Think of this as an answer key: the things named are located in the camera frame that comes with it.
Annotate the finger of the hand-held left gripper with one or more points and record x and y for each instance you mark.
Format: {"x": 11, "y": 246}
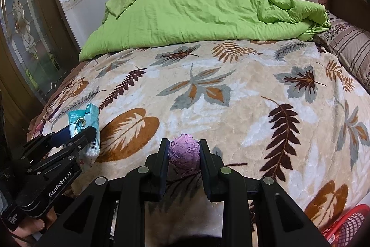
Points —
{"x": 83, "y": 137}
{"x": 62, "y": 136}

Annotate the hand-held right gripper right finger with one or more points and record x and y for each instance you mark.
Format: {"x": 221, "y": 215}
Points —
{"x": 205, "y": 163}

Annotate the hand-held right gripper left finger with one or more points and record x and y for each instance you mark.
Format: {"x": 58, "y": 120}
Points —
{"x": 163, "y": 160}

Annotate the small teal box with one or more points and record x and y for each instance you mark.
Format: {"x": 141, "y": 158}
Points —
{"x": 83, "y": 116}

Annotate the purple paper ball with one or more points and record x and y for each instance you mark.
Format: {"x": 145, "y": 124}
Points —
{"x": 185, "y": 154}

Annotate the red mesh basket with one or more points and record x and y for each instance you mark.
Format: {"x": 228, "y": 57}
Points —
{"x": 349, "y": 226}

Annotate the person's left hand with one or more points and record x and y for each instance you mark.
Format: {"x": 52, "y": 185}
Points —
{"x": 31, "y": 229}

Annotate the leaf print blanket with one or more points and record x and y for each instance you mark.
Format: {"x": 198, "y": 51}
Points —
{"x": 231, "y": 108}

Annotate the stained glass wooden door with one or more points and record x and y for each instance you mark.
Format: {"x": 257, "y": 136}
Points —
{"x": 29, "y": 33}

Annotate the green quilt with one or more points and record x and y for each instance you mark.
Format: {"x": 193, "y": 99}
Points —
{"x": 196, "y": 9}

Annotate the brown striped pillow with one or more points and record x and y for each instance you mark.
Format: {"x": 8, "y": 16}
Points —
{"x": 349, "y": 47}

